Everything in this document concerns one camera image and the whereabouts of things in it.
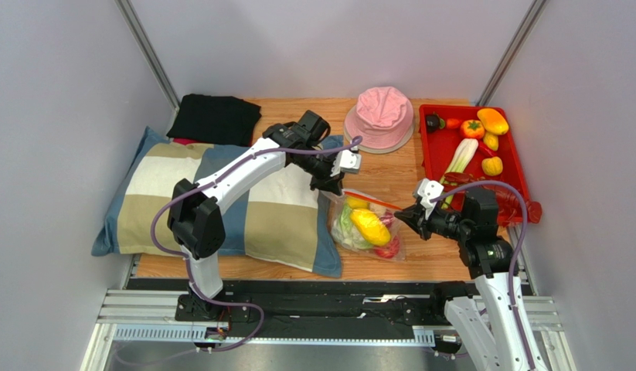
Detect red apple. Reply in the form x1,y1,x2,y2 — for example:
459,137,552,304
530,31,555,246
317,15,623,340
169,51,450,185
373,236,400,260

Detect clear orange-zip bag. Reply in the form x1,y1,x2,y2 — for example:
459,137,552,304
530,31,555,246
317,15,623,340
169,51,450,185
326,189,405,262

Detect white cauliflower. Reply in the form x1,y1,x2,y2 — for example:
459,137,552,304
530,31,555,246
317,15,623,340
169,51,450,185
331,204,373,250

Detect red pomegranate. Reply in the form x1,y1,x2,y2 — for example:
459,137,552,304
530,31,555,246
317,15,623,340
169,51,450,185
379,211,396,229

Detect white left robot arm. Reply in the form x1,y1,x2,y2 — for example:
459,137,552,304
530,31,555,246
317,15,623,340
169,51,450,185
157,111,350,322

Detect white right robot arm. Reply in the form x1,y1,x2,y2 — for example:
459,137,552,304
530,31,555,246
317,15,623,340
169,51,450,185
394,179,548,370

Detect red lobster toy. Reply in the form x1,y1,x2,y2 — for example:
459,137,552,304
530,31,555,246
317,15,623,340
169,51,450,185
443,172,543,227

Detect small yellow orange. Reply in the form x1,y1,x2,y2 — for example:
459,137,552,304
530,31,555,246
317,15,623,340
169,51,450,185
481,156,504,177

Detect green white celery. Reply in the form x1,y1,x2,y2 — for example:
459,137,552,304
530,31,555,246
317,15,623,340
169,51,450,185
440,138,479,186

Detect red plastic tray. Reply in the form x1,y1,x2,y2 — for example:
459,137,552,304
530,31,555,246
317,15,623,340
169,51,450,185
419,104,537,202

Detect pink bucket hat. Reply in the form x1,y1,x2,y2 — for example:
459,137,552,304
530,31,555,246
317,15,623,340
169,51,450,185
343,86,415,154

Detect small yellow lemon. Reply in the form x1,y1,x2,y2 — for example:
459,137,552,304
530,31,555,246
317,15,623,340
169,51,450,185
482,131,499,151

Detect dark eggplant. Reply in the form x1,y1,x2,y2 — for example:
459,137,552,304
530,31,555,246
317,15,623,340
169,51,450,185
424,114,446,133

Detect orange bell pepper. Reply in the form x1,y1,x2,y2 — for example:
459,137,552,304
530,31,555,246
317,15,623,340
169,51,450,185
459,120,485,140

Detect small red tomato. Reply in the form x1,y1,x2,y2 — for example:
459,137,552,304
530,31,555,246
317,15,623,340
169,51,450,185
445,118,463,130

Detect black folded cloth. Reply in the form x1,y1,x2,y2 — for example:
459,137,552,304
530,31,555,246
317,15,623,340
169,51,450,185
167,94,261,147

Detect orange yellow mango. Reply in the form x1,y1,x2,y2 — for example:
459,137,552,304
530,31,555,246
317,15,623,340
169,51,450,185
477,107,509,136

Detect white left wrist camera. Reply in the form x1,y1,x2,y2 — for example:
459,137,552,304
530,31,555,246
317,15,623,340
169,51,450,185
332,146,362,176

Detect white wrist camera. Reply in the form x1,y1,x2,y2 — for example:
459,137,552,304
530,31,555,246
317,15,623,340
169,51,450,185
413,179,444,220
332,146,362,176

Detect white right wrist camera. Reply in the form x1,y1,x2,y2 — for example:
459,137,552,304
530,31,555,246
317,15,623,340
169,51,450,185
413,179,444,220

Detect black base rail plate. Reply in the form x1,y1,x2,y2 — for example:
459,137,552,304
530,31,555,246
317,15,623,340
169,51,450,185
127,277,535,341

